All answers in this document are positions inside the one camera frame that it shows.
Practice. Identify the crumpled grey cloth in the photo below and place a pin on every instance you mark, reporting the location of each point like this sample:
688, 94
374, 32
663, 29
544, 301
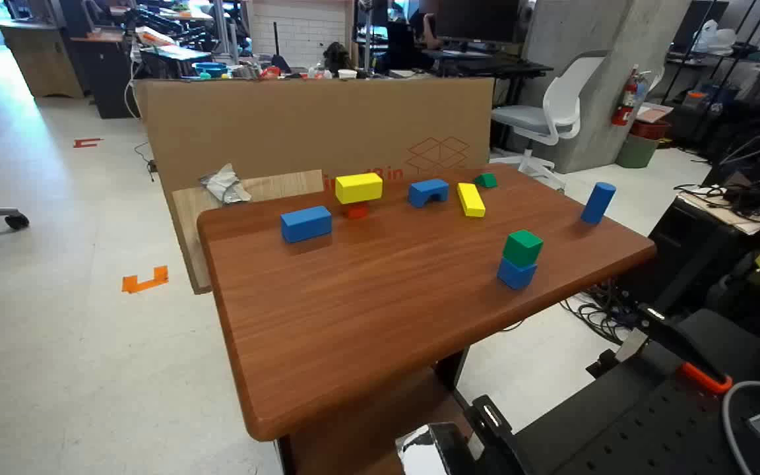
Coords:
225, 185

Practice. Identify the green cube block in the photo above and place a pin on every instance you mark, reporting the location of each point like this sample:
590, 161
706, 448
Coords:
523, 248

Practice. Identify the blue rectangular block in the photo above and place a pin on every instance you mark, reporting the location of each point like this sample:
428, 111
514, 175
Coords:
308, 226

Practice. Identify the orange handled tool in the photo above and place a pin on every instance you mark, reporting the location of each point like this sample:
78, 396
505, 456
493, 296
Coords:
706, 382

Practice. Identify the blue arch block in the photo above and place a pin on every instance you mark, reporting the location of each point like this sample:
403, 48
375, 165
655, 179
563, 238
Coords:
428, 192

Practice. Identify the blue cube under green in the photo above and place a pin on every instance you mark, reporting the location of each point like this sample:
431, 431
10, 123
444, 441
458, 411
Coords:
515, 275

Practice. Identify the small green block back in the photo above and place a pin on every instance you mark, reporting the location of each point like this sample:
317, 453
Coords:
486, 180

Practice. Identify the green bucket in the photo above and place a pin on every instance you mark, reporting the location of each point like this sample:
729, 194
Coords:
637, 152

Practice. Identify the red block under yellow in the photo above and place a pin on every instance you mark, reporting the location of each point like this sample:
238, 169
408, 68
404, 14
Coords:
357, 209

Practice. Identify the yellow rectangular block on red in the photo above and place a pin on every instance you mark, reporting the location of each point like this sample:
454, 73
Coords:
357, 188

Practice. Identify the large cardboard sheet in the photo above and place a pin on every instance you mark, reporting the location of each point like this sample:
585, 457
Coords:
399, 128

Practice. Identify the blue cylinder block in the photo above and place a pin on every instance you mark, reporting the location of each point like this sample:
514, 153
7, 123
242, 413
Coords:
597, 201

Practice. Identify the yellow long block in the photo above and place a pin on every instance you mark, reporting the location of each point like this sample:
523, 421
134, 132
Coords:
470, 201

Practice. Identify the white office chair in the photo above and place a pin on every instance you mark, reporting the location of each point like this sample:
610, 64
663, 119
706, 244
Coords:
559, 115

